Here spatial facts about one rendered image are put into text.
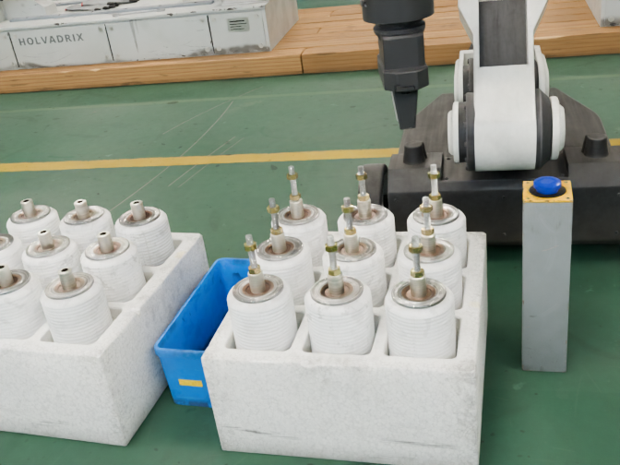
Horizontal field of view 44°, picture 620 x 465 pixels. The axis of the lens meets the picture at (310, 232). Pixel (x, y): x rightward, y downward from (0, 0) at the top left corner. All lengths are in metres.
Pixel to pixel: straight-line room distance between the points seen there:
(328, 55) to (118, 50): 0.91
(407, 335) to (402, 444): 0.17
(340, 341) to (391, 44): 0.41
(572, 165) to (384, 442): 0.69
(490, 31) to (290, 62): 1.68
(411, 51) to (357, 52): 2.06
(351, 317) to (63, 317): 0.45
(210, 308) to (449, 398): 0.57
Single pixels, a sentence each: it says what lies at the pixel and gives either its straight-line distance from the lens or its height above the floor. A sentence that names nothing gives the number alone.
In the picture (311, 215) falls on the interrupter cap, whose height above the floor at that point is 0.25.
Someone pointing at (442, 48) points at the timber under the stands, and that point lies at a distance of 2.97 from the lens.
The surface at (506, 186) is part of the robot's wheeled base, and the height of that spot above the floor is 0.18.
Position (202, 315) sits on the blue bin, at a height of 0.07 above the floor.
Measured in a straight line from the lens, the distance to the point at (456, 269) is 1.15.
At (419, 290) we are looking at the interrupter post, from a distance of 1.05.
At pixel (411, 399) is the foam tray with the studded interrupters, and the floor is 0.13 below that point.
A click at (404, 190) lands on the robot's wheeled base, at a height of 0.18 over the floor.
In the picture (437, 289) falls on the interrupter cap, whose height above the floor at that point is 0.25.
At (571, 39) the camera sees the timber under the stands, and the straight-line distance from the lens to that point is 2.98.
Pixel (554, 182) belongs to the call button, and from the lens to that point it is 1.18.
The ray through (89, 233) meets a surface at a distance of 1.44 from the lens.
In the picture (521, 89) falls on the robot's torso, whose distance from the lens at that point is 1.38.
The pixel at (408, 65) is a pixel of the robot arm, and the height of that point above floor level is 0.57.
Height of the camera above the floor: 0.82
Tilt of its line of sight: 27 degrees down
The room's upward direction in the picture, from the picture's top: 8 degrees counter-clockwise
